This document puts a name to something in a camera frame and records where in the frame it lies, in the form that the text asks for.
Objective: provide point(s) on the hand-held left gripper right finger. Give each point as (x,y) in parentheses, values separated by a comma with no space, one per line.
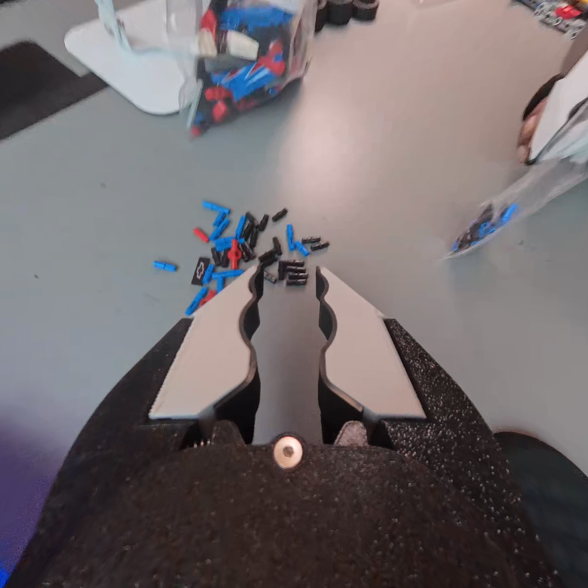
(367,363)

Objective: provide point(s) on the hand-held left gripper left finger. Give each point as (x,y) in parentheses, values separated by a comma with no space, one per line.
(202,363)

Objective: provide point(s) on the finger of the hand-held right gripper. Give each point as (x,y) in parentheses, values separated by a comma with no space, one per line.
(558,115)

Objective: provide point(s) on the black emblem tile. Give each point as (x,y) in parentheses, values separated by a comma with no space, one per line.
(200,272)

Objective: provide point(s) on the pile of small toy pins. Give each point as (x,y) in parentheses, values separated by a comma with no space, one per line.
(294,271)

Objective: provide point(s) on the small clear plastic bag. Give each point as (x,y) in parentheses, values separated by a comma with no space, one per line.
(487,225)

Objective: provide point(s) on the grey desk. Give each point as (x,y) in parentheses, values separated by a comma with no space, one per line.
(390,183)

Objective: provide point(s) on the person's right hand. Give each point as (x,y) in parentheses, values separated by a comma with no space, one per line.
(528,133)

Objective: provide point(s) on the colourful toy brick assembly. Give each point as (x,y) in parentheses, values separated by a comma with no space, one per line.
(560,16)

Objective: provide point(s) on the white monitor stand base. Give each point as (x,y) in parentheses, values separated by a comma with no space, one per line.
(138,73)

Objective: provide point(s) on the large bag of toy bricks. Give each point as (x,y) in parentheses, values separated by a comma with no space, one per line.
(248,69)

